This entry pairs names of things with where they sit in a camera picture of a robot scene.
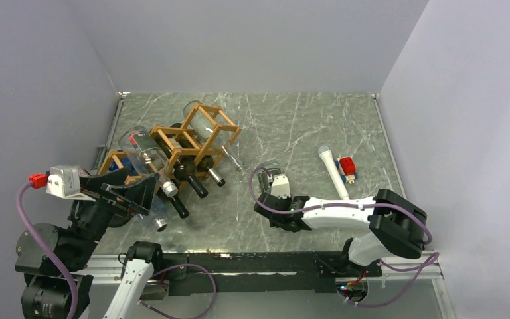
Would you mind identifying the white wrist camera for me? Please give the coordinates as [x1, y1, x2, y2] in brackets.
[28, 165, 95, 201]
[269, 174, 291, 199]

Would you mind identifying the aluminium table edge rail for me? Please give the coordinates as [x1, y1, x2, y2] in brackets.
[93, 91, 130, 168]

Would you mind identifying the red toy block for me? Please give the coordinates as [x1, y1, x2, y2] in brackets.
[335, 156, 358, 184]

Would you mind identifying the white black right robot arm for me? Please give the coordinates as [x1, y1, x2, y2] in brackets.
[254, 189, 432, 276]

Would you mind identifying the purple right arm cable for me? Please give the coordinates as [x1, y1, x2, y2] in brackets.
[248, 166, 441, 309]

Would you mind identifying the blue square glass bottle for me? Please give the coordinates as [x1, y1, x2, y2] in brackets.
[107, 156, 169, 233]

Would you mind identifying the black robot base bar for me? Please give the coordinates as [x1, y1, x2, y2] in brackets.
[151, 251, 383, 296]

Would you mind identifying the small clear bottle silver cap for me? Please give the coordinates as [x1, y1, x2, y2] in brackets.
[118, 126, 178, 197]

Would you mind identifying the dark green wine bottle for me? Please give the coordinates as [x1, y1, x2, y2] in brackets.
[155, 137, 209, 199]

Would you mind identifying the wooden wine rack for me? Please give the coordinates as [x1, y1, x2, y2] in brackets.
[98, 101, 244, 198]

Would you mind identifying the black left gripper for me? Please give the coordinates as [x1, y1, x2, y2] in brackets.
[65, 165, 159, 268]

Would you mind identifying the green wine bottle gold neck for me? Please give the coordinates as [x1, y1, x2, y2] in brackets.
[177, 136, 226, 187]

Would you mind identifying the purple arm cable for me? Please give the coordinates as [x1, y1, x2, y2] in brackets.
[15, 182, 217, 319]
[248, 166, 441, 309]

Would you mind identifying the clear glass bottle top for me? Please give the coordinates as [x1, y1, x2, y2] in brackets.
[183, 100, 245, 173]

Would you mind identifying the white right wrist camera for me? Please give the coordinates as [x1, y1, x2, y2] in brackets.
[269, 174, 291, 199]

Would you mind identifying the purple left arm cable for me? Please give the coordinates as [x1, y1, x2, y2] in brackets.
[15, 182, 217, 319]

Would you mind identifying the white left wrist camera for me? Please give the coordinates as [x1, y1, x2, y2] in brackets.
[28, 165, 95, 201]

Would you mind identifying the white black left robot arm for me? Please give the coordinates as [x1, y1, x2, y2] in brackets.
[15, 165, 159, 318]

